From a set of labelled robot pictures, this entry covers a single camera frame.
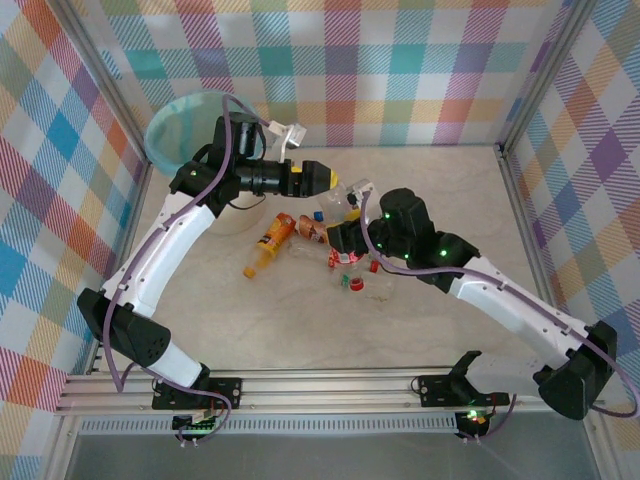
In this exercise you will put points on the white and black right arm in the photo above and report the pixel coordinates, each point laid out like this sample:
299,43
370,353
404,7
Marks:
520,310

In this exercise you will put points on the orange juice bottle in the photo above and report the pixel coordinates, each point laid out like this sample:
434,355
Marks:
272,235

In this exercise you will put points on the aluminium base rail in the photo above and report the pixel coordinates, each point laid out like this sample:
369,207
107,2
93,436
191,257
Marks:
325,395

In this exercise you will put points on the clear plastic bottle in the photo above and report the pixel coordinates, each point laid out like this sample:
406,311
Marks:
305,250
380,292

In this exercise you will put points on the green cap clear bottle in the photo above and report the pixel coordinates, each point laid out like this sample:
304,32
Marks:
343,280

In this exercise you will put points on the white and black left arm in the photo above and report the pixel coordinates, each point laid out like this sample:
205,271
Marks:
165,250

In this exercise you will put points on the brown label bottle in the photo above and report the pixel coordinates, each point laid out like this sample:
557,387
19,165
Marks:
310,229

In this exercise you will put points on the cream plastic bin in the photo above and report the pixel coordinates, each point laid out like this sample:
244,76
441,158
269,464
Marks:
245,222

